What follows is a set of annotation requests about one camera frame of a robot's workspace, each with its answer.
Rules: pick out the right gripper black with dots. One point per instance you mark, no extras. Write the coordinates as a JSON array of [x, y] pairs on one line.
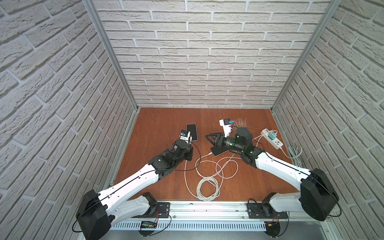
[[218, 140]]

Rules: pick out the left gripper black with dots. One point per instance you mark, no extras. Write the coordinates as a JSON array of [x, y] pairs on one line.
[[187, 145]]

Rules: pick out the green-cased smartphone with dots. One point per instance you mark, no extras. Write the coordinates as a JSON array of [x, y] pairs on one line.
[[192, 128]]

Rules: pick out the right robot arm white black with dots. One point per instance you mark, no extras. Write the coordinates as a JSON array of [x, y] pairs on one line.
[[315, 195]]

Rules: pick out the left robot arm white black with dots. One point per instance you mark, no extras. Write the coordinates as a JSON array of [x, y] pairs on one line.
[[98, 212]]

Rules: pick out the teal USB charger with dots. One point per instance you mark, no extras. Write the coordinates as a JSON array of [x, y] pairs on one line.
[[272, 135]]

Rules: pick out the white power strip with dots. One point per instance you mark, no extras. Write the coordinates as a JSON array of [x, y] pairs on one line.
[[277, 144]]

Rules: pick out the left small circuit board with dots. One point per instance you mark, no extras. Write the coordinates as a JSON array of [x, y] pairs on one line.
[[148, 225]]

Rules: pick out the small circuit board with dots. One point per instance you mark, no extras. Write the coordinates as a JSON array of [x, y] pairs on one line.
[[273, 229], [148, 225]]

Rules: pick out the right small circuit board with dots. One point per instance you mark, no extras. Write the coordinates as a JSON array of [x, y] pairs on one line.
[[273, 229]]

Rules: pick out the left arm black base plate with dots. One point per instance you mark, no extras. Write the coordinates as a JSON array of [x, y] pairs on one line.
[[156, 209]]

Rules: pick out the aluminium front rail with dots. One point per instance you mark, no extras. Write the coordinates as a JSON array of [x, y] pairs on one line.
[[188, 211]]

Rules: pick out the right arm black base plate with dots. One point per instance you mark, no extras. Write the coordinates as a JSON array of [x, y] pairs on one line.
[[263, 209]]

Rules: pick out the aluminium frame post left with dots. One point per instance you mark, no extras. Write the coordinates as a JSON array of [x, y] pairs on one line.
[[93, 13]]

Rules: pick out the aluminium frame post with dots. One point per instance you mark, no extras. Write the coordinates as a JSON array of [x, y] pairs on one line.
[[321, 26], [93, 13]]

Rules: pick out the aluminium frame post right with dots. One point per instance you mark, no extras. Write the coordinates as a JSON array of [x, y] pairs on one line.
[[321, 26]]

